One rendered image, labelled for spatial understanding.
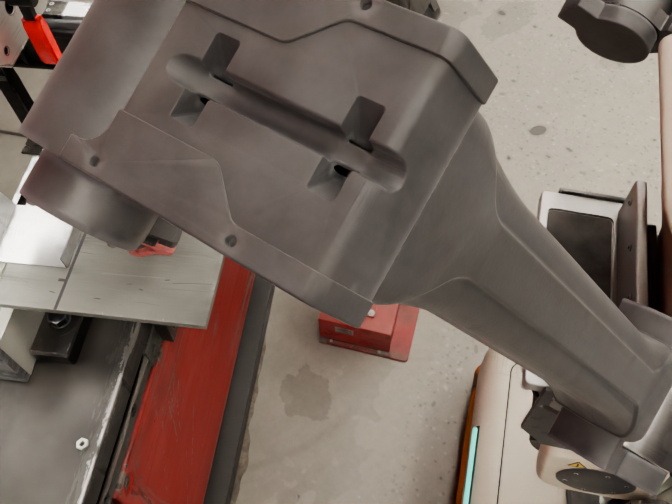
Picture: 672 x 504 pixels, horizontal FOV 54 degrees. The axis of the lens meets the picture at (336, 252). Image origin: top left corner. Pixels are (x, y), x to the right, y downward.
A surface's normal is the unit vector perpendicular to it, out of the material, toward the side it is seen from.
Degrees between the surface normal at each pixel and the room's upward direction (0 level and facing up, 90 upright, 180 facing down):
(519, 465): 0
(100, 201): 50
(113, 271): 0
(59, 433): 0
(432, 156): 69
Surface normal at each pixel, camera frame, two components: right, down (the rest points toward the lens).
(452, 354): -0.04, -0.53
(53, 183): -0.25, -0.18
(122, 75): 0.00, -0.04
